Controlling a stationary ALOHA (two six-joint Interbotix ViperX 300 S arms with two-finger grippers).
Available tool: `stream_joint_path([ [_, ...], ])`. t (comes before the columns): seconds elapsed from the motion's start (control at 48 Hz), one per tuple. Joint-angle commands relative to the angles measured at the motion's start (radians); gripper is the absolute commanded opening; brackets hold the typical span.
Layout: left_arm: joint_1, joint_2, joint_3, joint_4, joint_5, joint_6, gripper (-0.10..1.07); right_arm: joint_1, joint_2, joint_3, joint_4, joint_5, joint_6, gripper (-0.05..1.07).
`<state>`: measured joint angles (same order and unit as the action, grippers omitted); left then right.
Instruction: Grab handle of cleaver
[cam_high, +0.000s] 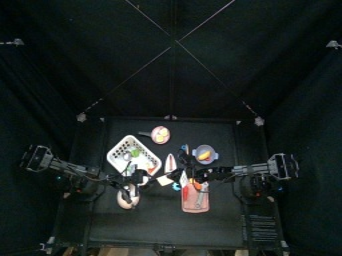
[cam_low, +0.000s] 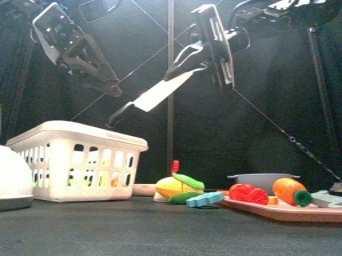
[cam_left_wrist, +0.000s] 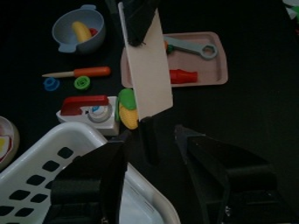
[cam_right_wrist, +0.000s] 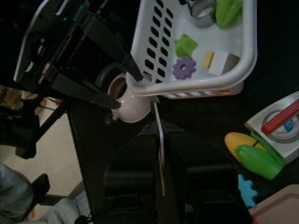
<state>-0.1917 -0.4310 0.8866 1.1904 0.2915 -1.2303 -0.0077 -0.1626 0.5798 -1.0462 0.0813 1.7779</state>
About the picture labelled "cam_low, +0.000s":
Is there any toy cleaver with black handle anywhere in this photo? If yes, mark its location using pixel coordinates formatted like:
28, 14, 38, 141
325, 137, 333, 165
105, 70, 196, 130

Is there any white plastic laundry basket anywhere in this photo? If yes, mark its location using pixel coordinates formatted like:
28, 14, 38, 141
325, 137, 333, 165
3, 120, 149, 204

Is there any yellow toy lemon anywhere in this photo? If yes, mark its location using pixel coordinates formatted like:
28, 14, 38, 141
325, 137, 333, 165
154, 175, 205, 200

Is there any white dome with grey base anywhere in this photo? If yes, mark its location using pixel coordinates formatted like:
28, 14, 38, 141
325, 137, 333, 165
0, 144, 36, 212

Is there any green toy vegetable slice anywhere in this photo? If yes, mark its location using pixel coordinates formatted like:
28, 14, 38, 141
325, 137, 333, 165
166, 191, 204, 206

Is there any grey toy pot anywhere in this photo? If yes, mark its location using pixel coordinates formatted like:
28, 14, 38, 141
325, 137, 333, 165
225, 172, 301, 196

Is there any blue toy piece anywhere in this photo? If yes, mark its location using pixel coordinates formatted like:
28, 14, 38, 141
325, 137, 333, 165
184, 191, 225, 209

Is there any red toy tomato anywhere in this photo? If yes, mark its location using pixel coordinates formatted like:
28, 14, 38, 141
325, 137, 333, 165
227, 183, 271, 206

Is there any orange toy carrot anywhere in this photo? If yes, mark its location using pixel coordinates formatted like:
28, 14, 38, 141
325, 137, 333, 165
271, 177, 315, 208

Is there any pink cutting board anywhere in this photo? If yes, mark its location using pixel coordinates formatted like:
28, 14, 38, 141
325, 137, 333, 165
217, 194, 342, 224

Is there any grey toy item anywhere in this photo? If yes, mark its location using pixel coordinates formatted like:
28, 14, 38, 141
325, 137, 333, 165
309, 189, 342, 210

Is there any black vertical frame pole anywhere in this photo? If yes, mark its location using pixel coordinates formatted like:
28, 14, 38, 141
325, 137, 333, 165
165, 0, 174, 177

